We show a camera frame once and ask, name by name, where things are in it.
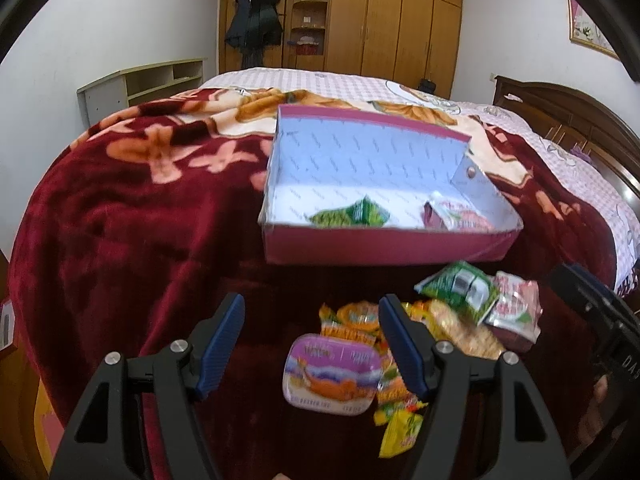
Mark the red storage box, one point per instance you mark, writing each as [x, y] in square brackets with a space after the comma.
[306, 47]

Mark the white shelf unit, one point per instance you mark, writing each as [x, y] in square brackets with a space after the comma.
[145, 80]

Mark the wooden headboard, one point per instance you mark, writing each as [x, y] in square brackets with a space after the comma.
[575, 110]

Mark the orange yellow snack packet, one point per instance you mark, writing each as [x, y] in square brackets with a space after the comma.
[392, 385]

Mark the red snack packet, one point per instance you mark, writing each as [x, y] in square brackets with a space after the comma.
[517, 310]
[457, 215]

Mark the dark hanging coats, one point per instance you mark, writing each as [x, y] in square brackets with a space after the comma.
[252, 25]

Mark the person's right hand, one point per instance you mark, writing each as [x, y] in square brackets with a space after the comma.
[601, 392]

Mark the small green snack packet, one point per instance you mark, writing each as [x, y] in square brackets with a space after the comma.
[350, 215]

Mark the large green snack packet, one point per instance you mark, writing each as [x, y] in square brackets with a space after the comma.
[452, 287]

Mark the pink cardboard box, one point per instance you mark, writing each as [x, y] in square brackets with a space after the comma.
[380, 250]

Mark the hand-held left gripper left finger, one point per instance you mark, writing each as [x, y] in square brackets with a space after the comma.
[220, 347]

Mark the purple jelly cup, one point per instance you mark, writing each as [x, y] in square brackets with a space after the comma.
[330, 375]

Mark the pink checked bed sheet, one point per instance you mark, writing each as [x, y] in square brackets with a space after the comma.
[320, 80]

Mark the red floral blanket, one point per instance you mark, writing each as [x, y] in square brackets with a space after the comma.
[150, 240]

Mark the orange cracker packet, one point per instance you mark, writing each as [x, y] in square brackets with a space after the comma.
[465, 332]

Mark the framed wall picture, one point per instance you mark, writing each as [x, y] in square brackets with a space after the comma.
[590, 27]

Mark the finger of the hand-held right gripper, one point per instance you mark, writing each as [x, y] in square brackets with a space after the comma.
[580, 285]

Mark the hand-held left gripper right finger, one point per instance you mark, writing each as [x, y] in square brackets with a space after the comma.
[405, 352]

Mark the small black object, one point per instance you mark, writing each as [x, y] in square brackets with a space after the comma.
[426, 86]

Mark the wooden wardrobe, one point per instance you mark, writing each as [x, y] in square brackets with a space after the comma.
[380, 15]

